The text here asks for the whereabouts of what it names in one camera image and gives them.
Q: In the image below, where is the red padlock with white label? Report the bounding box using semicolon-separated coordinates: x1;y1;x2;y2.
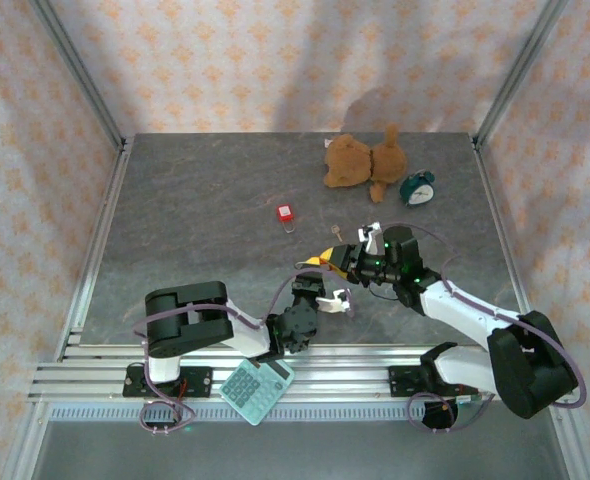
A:
275;203;297;235

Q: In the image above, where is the teal alarm clock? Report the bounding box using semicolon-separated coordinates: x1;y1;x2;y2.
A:
399;169;436;208

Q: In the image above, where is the teal calculator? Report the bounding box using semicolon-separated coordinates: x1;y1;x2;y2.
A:
218;357;297;427

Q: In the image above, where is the brown teddy bear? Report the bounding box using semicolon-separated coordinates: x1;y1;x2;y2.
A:
323;123;409;204

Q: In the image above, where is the aluminium mounting rail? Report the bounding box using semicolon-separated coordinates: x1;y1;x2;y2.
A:
27;344;576;404

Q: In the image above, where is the grey slotted cable duct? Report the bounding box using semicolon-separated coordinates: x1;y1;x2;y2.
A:
49;405;559;424

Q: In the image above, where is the aluminium side rail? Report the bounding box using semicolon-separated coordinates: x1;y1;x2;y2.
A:
54;134;135;361
472;134;532;316

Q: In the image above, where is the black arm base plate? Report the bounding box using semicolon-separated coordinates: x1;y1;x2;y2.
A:
123;364;212;400
387;364;429;399

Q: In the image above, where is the aluminium frame post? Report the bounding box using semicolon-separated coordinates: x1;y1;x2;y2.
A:
27;0;129;151
473;0;569;149

